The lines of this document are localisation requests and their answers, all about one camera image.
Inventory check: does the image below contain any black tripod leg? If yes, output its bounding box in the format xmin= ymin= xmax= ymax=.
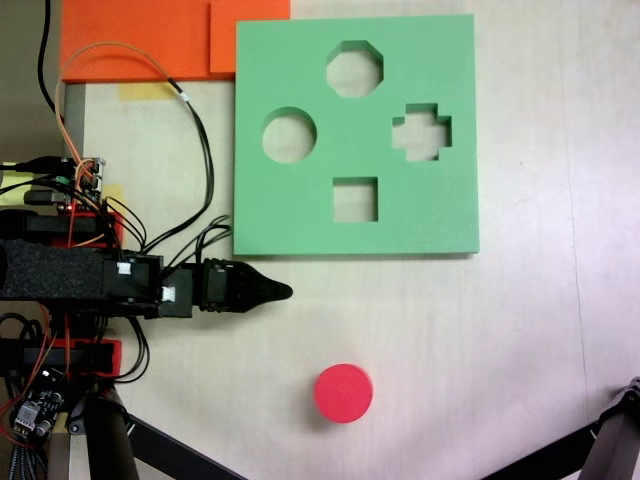
xmin=67 ymin=387 xmax=141 ymax=480

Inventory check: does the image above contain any red table clamp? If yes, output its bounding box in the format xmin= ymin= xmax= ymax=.
xmin=49 ymin=209 xmax=125 ymax=250
xmin=47 ymin=338 xmax=124 ymax=377

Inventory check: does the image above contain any green shape-hole board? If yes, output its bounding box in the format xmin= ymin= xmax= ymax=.
xmin=232 ymin=13 xmax=481 ymax=259

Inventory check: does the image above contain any notched grey-black tripod leg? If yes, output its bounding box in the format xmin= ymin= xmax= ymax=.
xmin=582 ymin=375 xmax=640 ymax=480

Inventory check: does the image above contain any red cylinder block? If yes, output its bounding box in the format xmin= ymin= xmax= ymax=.
xmin=313 ymin=363 xmax=375 ymax=425

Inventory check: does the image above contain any braided cable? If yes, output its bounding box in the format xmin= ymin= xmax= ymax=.
xmin=4 ymin=442 xmax=49 ymax=480

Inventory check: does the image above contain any long black wire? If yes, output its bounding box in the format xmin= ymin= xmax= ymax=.
xmin=142 ymin=78 xmax=217 ymax=251

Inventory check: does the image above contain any black arm wire loop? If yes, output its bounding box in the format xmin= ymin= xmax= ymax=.
xmin=164 ymin=214 xmax=234 ymax=271

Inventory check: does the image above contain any long yellow tape strip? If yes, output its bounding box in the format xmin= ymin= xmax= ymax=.
xmin=118 ymin=82 xmax=174 ymax=101

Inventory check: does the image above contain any motor controller circuit board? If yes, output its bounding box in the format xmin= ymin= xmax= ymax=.
xmin=57 ymin=157 xmax=109 ymax=214

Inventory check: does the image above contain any yellow sticky note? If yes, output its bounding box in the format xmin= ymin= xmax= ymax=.
xmin=0 ymin=168 xmax=39 ymax=205

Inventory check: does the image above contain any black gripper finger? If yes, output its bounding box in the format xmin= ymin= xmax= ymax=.
xmin=247 ymin=266 xmax=295 ymax=310

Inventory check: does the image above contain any small black converter circuit board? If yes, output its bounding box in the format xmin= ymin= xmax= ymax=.
xmin=9 ymin=369 xmax=66 ymax=441

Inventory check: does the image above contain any large orange foam block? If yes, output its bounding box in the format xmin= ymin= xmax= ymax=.
xmin=59 ymin=0 xmax=236 ymax=84

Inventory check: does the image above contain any orange wire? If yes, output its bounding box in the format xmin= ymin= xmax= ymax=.
xmin=53 ymin=41 xmax=176 ymax=186

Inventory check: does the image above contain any thick black cable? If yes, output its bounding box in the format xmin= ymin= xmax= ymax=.
xmin=37 ymin=0 xmax=64 ymax=115

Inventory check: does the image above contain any small orange foam block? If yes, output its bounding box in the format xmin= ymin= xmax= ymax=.
xmin=209 ymin=0 xmax=292 ymax=75

